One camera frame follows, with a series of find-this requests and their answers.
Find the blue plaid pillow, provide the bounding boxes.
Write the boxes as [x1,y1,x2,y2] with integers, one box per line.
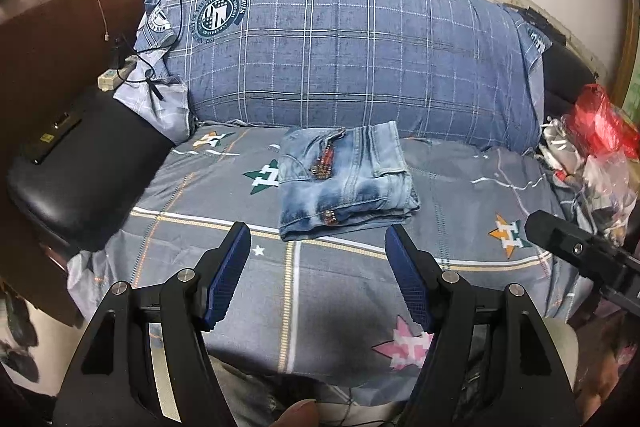
[115,0,549,153]

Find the black earphone cable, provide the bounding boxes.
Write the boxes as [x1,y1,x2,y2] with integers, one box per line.
[106,0,186,102]

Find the black phone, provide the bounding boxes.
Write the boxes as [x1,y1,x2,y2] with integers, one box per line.
[21,106,85,165]

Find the clear plastic bag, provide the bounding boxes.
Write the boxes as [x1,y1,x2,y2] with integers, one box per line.
[538,118,639,246]

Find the light blue denim jeans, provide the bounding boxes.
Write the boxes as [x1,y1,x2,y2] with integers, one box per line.
[278,120,420,242]

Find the red plastic bag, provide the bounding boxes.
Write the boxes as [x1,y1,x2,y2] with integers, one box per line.
[563,83,639,160]

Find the person's hand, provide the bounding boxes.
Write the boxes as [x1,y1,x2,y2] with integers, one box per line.
[271,399,320,427]

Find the dark brown headboard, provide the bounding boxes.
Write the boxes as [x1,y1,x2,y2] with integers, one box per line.
[1,0,144,326]

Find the grey star-patterned bed sheet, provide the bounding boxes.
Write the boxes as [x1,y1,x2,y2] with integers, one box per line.
[67,126,591,405]

